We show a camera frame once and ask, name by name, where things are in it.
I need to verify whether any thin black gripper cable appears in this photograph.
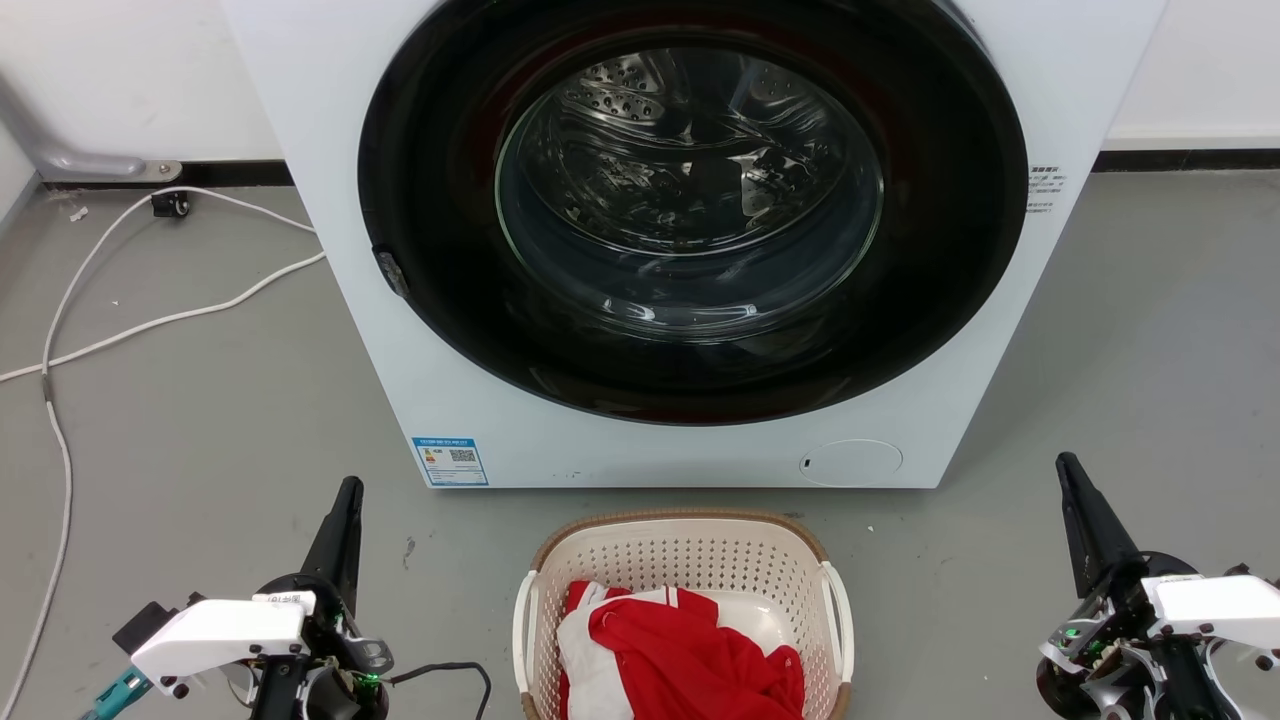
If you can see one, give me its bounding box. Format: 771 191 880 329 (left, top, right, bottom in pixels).
385 661 493 720

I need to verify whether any long white looping floor cable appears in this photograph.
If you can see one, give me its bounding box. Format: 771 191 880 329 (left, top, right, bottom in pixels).
0 186 317 720

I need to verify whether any red and white garment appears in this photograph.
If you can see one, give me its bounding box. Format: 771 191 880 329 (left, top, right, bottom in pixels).
556 580 807 720

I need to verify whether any small printed warning sticker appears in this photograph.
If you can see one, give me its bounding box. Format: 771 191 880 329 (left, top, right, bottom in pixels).
1027 166 1067 215

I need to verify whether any round black washer door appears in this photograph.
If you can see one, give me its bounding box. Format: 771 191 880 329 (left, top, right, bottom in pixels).
357 0 1030 427

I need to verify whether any round white filter cover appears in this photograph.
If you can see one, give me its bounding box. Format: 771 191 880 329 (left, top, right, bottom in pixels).
799 439 904 488

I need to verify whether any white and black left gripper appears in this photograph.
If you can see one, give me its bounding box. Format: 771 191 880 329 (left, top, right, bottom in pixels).
130 477 393 720

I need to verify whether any white front-load washing machine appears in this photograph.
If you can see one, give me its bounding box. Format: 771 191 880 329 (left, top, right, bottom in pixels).
222 0 1169 491

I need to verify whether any steel washing drum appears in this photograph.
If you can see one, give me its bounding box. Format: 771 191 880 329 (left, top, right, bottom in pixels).
520 48 873 331

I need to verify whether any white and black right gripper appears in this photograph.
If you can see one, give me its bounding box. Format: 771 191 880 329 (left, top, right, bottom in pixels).
1036 453 1280 720

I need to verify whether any blue energy label sticker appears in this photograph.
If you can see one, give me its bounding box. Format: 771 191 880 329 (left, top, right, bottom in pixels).
411 436 490 488

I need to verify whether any grey wall pipe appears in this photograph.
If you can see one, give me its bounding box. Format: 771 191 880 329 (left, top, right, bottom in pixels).
0 75 183 184

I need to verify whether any beige perforated laundry basket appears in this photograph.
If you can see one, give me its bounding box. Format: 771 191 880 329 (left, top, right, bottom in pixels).
512 508 856 720

